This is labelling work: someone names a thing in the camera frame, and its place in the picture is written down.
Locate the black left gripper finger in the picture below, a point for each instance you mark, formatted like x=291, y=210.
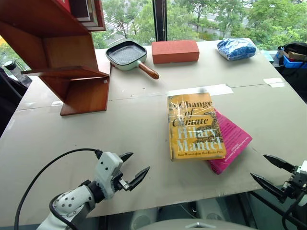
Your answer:
x=140, y=176
x=126, y=156

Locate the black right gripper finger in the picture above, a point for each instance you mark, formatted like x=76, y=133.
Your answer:
x=279, y=163
x=267, y=185

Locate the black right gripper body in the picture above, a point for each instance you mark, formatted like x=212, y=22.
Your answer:
x=293, y=183

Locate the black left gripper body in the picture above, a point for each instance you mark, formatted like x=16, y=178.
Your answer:
x=122, y=183

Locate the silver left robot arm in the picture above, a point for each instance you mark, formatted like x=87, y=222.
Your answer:
x=69, y=203

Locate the pink paperback book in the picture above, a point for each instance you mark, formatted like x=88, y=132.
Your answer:
x=233, y=143

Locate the yellow paperback book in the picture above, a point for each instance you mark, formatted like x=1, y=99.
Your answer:
x=194, y=129

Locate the brown wooden bookshelf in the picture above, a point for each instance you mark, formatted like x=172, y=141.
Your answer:
x=60, y=48

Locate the grey rounded robot torso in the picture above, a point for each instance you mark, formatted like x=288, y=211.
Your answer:
x=194, y=225

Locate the white tape patch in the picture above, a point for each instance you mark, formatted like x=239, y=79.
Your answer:
x=274, y=82

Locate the green square frying pan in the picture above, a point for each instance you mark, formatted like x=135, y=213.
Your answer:
x=127, y=56

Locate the blue plastic bin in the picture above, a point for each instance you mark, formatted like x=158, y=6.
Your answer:
x=295, y=62

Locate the red brick block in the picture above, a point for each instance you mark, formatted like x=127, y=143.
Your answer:
x=175, y=51

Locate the blue filled plastic bag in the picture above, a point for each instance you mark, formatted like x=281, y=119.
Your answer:
x=236, y=49

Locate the dark chair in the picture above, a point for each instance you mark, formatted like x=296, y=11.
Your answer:
x=10, y=95

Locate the small round black object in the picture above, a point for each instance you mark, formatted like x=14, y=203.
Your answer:
x=10, y=65

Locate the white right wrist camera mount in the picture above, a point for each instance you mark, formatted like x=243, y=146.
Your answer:
x=302, y=169

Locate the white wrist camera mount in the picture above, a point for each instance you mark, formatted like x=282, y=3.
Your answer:
x=108, y=167
x=302, y=169

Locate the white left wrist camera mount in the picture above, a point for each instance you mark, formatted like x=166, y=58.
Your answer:
x=108, y=167

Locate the black window post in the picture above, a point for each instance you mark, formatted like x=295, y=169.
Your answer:
x=160, y=19

